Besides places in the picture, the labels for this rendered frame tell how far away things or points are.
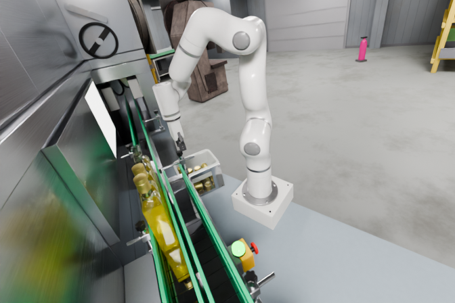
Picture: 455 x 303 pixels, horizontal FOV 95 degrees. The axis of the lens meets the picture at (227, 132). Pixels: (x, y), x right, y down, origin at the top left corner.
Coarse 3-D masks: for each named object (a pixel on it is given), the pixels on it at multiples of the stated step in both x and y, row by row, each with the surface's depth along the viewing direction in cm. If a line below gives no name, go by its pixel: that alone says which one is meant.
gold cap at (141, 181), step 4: (136, 176) 57; (140, 176) 57; (144, 176) 56; (136, 180) 55; (140, 180) 55; (144, 180) 56; (136, 184) 55; (140, 184) 55; (144, 184) 56; (148, 184) 57; (140, 188) 56; (144, 188) 56; (148, 188) 57; (140, 192) 57; (144, 192) 57
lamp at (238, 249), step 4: (232, 244) 69; (236, 244) 68; (240, 244) 68; (232, 248) 67; (236, 248) 67; (240, 248) 67; (244, 248) 67; (232, 252) 68; (236, 252) 66; (240, 252) 66; (244, 252) 67; (236, 256) 67; (240, 256) 67
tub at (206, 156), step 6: (204, 150) 123; (186, 156) 120; (198, 156) 122; (204, 156) 124; (210, 156) 120; (174, 162) 116; (186, 162) 120; (192, 162) 121; (198, 162) 123; (204, 162) 124; (210, 162) 123; (216, 162) 110; (174, 168) 112; (192, 168) 121; (204, 168) 107; (192, 174) 105
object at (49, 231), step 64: (0, 0) 52; (0, 64) 41; (64, 64) 86; (0, 128) 35; (0, 192) 26; (64, 192) 47; (128, 192) 113; (0, 256) 26; (64, 256) 38; (128, 256) 73
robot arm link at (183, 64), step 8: (176, 56) 76; (184, 56) 75; (192, 56) 75; (200, 56) 78; (176, 64) 78; (184, 64) 77; (192, 64) 78; (176, 72) 79; (184, 72) 79; (176, 80) 82; (184, 80) 83; (176, 88) 96; (184, 88) 96
